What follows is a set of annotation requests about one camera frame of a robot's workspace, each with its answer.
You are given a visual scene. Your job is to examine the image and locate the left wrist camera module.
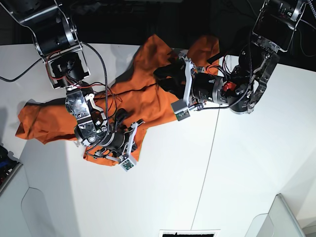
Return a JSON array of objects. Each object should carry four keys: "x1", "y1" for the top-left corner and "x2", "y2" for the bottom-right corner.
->
[{"x1": 171, "y1": 99, "x2": 190, "y2": 121}]

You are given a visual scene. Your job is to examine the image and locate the black and white marker card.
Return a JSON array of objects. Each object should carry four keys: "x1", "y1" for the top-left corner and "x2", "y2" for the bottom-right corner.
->
[{"x1": 158, "y1": 230, "x2": 221, "y2": 237}]

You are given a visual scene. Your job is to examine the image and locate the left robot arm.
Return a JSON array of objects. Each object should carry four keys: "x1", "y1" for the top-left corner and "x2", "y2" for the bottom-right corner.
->
[{"x1": 154, "y1": 0, "x2": 316, "y2": 120}]

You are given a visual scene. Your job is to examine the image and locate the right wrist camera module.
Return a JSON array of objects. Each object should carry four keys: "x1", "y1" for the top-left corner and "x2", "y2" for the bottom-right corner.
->
[{"x1": 119, "y1": 154, "x2": 137, "y2": 172}]

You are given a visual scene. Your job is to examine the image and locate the orange t-shirt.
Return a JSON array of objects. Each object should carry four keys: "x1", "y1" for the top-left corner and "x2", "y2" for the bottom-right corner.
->
[{"x1": 14, "y1": 34, "x2": 220, "y2": 168}]

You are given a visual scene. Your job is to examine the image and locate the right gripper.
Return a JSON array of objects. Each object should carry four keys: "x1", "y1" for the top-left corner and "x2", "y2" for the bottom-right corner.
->
[{"x1": 83, "y1": 119, "x2": 144, "y2": 164}]

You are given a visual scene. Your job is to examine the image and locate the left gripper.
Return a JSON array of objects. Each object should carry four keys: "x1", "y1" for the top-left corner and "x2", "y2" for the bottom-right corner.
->
[{"x1": 154, "y1": 52, "x2": 225, "y2": 111}]

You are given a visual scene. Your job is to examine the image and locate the clear plastic bin left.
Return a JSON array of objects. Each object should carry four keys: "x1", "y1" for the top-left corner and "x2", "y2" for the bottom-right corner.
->
[{"x1": 0, "y1": 165, "x2": 55, "y2": 237}]

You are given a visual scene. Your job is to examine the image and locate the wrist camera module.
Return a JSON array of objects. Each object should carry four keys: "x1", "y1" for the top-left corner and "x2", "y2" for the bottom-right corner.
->
[
  {"x1": 171, "y1": 99, "x2": 190, "y2": 121},
  {"x1": 119, "y1": 154, "x2": 137, "y2": 172}
]

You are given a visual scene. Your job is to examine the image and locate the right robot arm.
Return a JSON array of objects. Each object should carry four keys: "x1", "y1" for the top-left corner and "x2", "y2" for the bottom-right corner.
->
[{"x1": 0, "y1": 0, "x2": 143, "y2": 170}]

